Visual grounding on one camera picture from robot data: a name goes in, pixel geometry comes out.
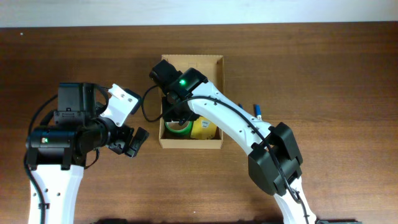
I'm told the green tape roll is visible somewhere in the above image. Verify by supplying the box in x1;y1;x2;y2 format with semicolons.
165;121;193;136

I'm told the cardboard box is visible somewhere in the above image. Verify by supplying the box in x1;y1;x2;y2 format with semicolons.
159;54;224;149

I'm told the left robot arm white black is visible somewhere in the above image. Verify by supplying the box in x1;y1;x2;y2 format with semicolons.
25;118;149;223

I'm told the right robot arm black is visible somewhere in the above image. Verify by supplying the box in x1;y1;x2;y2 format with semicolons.
152;64;317;223

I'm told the blue white marker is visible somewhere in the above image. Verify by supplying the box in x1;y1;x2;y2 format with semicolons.
254;105;262;120

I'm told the black right camera cable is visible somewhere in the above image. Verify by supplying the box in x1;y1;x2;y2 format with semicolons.
141;84;310;224

